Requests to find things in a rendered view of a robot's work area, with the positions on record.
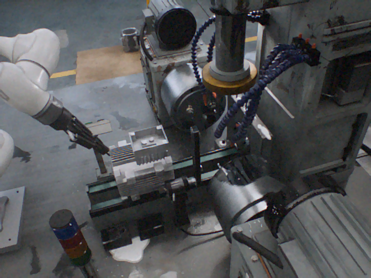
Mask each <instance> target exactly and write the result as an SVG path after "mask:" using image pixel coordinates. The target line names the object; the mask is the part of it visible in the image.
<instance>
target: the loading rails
mask: <svg viewBox="0 0 371 278"><path fill-rule="evenodd" d="M237 154H238V152H237V150H236V149H235V145H233V146H232V147H231V146H230V145H229V146H225V147H221V148H217V149H214V150H211V151H207V152H203V153H201V154H200V163H201V167H202V169H203V171H201V175H202V185H201V186H200V187H196V185H195V184H193V185H190V192H187V194H188V200H186V201H185V202H186V208H187V213H189V212H193V211H196V210H197V207H196V205H195V204H196V203H199V202H203V201H206V200H208V198H207V195H206V190H207V187H208V184H209V182H210V180H211V178H212V177H213V176H214V174H215V173H216V172H217V171H218V170H219V168H218V163H219V165H220V166H221V167H222V166H224V165H225V164H226V163H228V162H230V161H232V159H236V158H237ZM172 165H173V170H174V178H179V177H181V176H182V175H186V176H187V178H188V180H189V179H193V177H194V174H193V158H192V156H189V157H184V158H181V159H176V160H174V161H172ZM85 185H86V193H87V195H88V198H89V200H90V202H91V204H88V211H89V215H90V217H91V219H92V221H93V224H94V226H95V228H96V231H97V233H99V232H100V230H103V229H106V228H109V227H113V226H117V225H119V224H123V223H132V222H135V221H136V220H137V219H139V218H143V217H147V216H151V215H154V214H157V213H165V212H169V211H173V204H172V203H171V199H170V198H169V197H168V196H167V197H166V192H165V193H161V194H160V193H159V191H158V190H156V191H152V192H149V193H145V194H141V195H140V199H139V200H135V201H132V199H131V195H130V196H128V198H127V199H124V200H122V199H121V196H120V192H119V189H118V186H117V183H116V179H115V177H111V178H107V179H103V180H99V181H95V182H92V183H88V184H85Z"/></svg>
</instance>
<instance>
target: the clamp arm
mask: <svg viewBox="0 0 371 278"><path fill-rule="evenodd" d="M190 134H191V143H192V158H193V174H194V177H193V178H194V179H193V182H194V184H195V185H196V187H200V186H201V185H202V175H201V171H203V169H202V167H201V163H200V140H199V137H201V133H200V131H199V130H198V128H197V127H196V126H192V127H190Z"/></svg>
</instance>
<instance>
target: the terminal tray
mask: <svg viewBox="0 0 371 278"><path fill-rule="evenodd" d="M158 127H160V128H158ZM132 133H133V135H132ZM129 137H130V142H131V145H132V149H133V152H134V156H135V160H136V164H137V165H139V166H140V165H141V164H142V165H144V163H146V164H147V163H148V162H149V163H151V162H152V161H153V162H155V161H158V160H162V159H165V157H168V156H170V152H169V143H168V140H167V137H166V134H165V132H164V130H163V127H162V125H159V126H154V127H150V128H147V129H142V130H138V131H133V132H129ZM164 140H165V142H164ZM135 147H137V149H135Z"/></svg>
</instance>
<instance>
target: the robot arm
mask: <svg viewBox="0 0 371 278"><path fill-rule="evenodd" d="M60 55H61V44H60V40H59V38H58V37H57V35H56V34H55V33H54V32H52V31H51V30H48V29H38V30H35V31H33V32H32V33H28V34H18V35H17V36H16V37H13V38H7V37H1V36H0V56H4V57H6V58H7V59H9V60H10V62H11V63H8V62H0V98H1V99H2V100H3V101H5V102H6V103H7V104H9V105H10V106H11V107H13V108H15V109H16V110H18V111H20V112H22V113H26V114H28V115H30V116H31V117H32V118H34V119H36V120H37V121H38V122H40V123H42V124H43V125H49V126H50V127H52V128H53V129H54V130H56V131H60V130H63V131H64V132H65V133H66V134H68V135H70V137H71V138H70V141H71V142H75V143H77V144H79V145H81V146H83V147H85V148H87V149H91V148H93V149H95V150H96V151H98V152H99V153H100V154H102V155H105V154H106V153H107V152H109V148H108V147H107V146H105V145H104V144H102V143H101V142H100V141H98V140H97V139H96V135H94V136H93V133H92V132H91V131H90V130H89V129H88V128H87V127H85V126H84V124H83V123H81V122H80V121H79V120H78V119H77V118H76V117H75V115H74V114H71V112H70V111H69V110H67V109H66V108H65V107H64V106H63V103H62V102H60V101H59V100H58V99H56V98H55V97H54V96H53V95H52V94H51V93H49V92H48V91H47V85H48V82H49V79H50V77H51V76H52V75H53V73H54V71H55V69H56V67H57V64H58V62H59V59H60ZM13 153H14V141H13V139H12V137H11V136H10V135H9V134H8V133H7V132H5V131H3V130H1V129H0V178H1V176H2V175H3V174H4V172H5V171H6V169H7V167H8V166H9V164H10V162H11V160H12V157H13ZM8 201H9V198H8V197H7V196H2V197H0V233H1V232H2V231H3V219H4V214H5V210H6V205H7V203H8Z"/></svg>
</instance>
